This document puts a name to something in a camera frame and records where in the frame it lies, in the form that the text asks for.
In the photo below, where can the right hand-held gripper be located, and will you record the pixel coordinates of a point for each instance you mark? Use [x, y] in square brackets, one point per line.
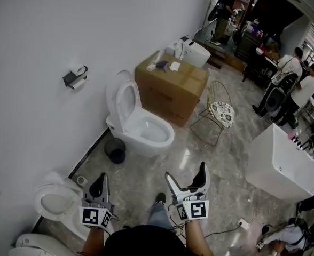
[197, 209]

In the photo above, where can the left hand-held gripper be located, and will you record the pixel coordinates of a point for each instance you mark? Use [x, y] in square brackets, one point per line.
[90, 216]

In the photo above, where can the person's right forearm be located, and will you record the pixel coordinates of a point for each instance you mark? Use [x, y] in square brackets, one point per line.
[195, 239]

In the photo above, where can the person's left forearm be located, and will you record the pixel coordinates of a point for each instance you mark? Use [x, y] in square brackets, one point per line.
[94, 240]

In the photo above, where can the white toilet with tank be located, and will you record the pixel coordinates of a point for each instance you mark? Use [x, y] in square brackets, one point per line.
[38, 201]

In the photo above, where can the white toilet with raised lid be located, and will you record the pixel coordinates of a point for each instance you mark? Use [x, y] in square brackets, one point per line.
[146, 140]

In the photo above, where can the white rounded smart toilet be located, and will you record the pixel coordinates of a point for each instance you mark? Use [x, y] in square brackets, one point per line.
[31, 245]

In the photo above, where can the white boxy smart toilet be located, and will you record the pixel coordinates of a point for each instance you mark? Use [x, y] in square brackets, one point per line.
[199, 55]

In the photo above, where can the small white round floor fixture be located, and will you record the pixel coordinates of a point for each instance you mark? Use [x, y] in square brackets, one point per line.
[81, 181]

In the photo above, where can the person's right black shoe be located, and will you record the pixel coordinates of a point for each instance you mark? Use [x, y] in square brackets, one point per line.
[161, 197]

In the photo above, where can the person's black shoe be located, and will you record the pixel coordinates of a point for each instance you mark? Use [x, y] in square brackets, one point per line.
[161, 197]
[126, 226]

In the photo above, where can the person's blue jeans leg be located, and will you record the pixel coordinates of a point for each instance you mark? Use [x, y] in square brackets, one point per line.
[159, 215]

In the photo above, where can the person's left black shoe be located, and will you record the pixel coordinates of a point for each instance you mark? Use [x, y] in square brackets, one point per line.
[126, 226]

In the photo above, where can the black mesh waste bin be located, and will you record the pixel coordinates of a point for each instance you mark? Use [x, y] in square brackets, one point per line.
[115, 153]

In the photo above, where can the white power strip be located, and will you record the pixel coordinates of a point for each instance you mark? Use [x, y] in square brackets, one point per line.
[244, 223]

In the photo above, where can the person's black shirt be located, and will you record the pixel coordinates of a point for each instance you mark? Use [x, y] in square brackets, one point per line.
[146, 243]

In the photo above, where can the floral seat cushion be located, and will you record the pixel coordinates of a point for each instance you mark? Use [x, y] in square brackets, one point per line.
[222, 113]

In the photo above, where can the large brown cardboard box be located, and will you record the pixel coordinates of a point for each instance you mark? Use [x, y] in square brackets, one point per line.
[167, 89]

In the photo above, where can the white paper sheet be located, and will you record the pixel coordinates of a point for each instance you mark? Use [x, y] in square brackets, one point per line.
[174, 66]

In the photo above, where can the small white box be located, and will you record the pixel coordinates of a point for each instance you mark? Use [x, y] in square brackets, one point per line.
[150, 67]

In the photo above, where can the dark wooden cabinet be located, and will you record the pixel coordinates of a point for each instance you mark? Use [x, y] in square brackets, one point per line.
[246, 47]

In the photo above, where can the black wall paper holder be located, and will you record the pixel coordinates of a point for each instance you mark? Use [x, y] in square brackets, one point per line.
[67, 77]

